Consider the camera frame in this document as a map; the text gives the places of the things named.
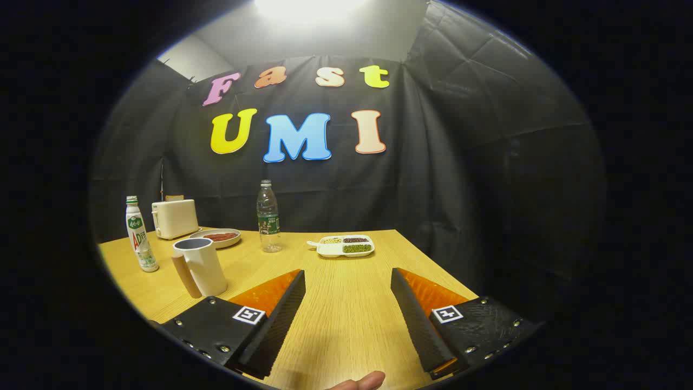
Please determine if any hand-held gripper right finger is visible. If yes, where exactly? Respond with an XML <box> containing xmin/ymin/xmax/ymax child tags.
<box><xmin>390</xmin><ymin>267</ymin><xmax>544</xmax><ymax>380</ymax></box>

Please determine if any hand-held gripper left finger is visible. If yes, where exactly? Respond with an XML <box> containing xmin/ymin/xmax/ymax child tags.
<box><xmin>157</xmin><ymin>269</ymin><xmax>306</xmax><ymax>380</ymax></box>

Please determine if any white cup wooden handle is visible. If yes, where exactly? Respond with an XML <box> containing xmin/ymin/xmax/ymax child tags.
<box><xmin>171</xmin><ymin>237</ymin><xmax>228</xmax><ymax>299</ymax></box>

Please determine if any white juice bottle green label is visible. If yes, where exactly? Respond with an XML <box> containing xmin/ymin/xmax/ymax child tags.
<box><xmin>126</xmin><ymin>196</ymin><xmax>160</xmax><ymax>272</ymax></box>

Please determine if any clear plastic water bottle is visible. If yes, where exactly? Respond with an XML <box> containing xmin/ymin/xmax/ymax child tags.
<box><xmin>257</xmin><ymin>180</ymin><xmax>283</xmax><ymax>254</ymax></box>

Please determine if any wooden table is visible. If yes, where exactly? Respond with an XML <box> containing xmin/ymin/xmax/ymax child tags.
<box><xmin>97</xmin><ymin>227</ymin><xmax>480</xmax><ymax>390</ymax></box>

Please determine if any white divided tray with beans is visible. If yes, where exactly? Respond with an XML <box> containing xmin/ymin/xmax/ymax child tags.
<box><xmin>306</xmin><ymin>235</ymin><xmax>376</xmax><ymax>258</ymax></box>

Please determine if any round white plate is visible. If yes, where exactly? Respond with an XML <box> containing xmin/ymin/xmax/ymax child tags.
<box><xmin>189</xmin><ymin>229</ymin><xmax>242</xmax><ymax>249</ymax></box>

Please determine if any black backdrop cloth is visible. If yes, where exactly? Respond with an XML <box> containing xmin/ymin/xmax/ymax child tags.
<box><xmin>89</xmin><ymin>0</ymin><xmax>607</xmax><ymax>320</ymax></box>

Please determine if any cream toaster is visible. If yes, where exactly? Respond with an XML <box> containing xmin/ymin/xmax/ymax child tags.
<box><xmin>151</xmin><ymin>199</ymin><xmax>200</xmax><ymax>241</ymax></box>

